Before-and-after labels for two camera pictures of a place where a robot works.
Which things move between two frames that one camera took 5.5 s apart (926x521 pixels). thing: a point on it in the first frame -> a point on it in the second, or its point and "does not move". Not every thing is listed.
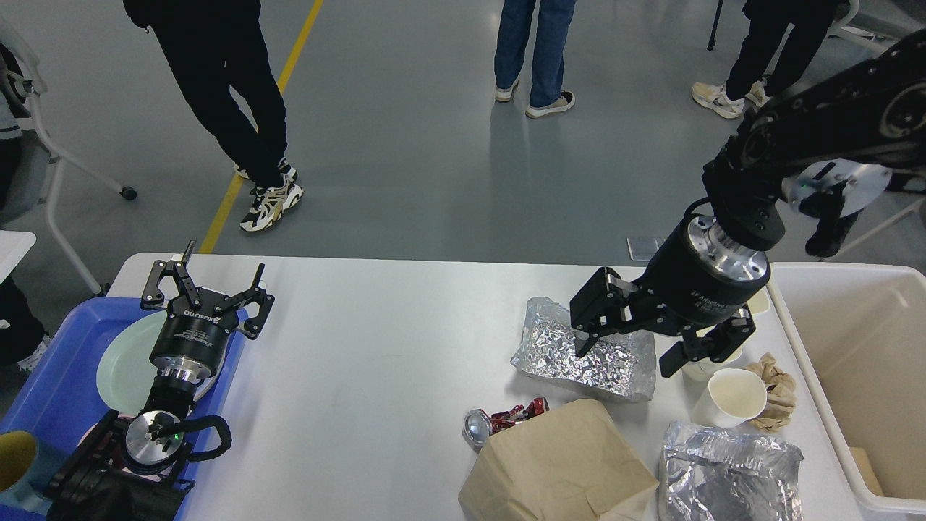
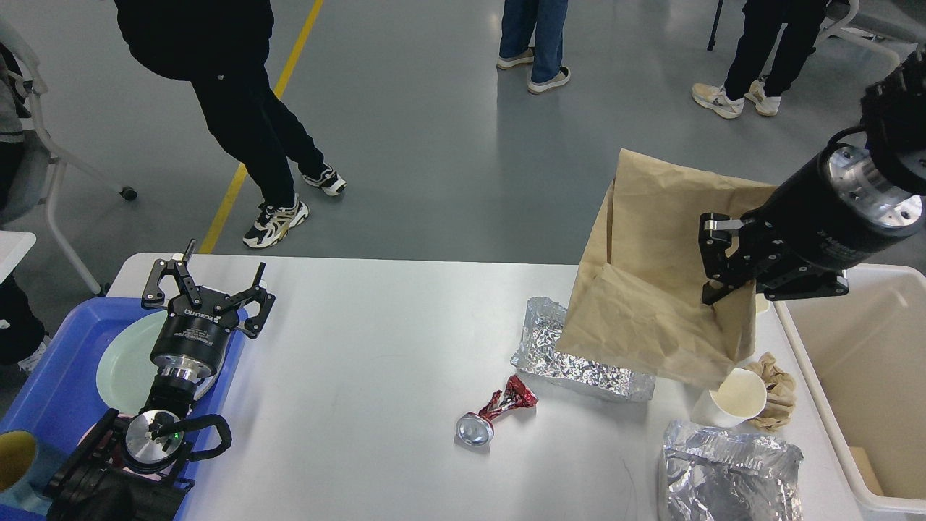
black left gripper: (191, 341) does not move
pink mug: (158, 476) does not move
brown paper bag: (574, 462) -> (637, 301)
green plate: (126, 375) does not move
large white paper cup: (731, 397) does not move
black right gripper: (698, 277) -> (833, 211)
